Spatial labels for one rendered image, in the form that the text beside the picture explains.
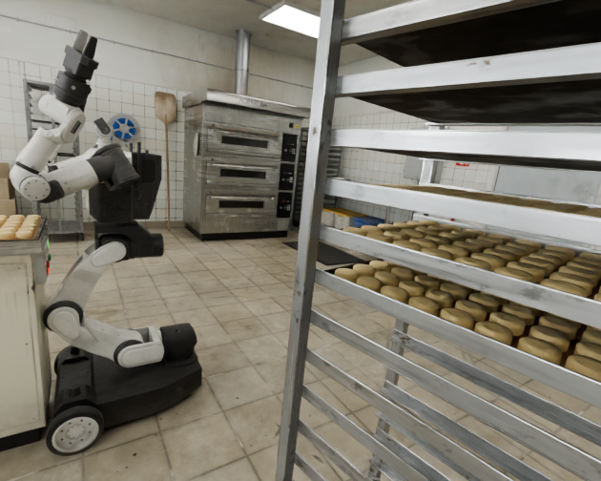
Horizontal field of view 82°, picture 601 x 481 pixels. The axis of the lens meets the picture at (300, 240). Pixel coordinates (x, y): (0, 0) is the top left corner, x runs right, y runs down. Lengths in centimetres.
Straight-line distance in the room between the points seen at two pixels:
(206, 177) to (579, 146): 464
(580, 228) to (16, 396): 185
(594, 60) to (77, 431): 190
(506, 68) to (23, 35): 561
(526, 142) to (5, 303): 164
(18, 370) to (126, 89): 454
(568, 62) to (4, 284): 167
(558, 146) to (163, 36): 575
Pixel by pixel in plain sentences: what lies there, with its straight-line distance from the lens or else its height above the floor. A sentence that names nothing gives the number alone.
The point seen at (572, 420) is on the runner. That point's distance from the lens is 104.
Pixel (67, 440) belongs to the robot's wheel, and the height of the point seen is 7.
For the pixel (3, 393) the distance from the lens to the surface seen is 186.
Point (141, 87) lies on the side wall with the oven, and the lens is 582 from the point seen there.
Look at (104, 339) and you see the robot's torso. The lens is 190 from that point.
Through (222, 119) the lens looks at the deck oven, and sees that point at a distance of 501.
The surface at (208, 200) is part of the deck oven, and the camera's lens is 496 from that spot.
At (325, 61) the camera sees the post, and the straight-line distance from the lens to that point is 67.
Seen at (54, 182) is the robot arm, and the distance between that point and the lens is 141.
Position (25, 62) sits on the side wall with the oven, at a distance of 579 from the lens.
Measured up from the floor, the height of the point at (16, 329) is 55.
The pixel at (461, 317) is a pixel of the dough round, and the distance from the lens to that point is 61.
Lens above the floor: 128
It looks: 13 degrees down
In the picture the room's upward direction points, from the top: 6 degrees clockwise
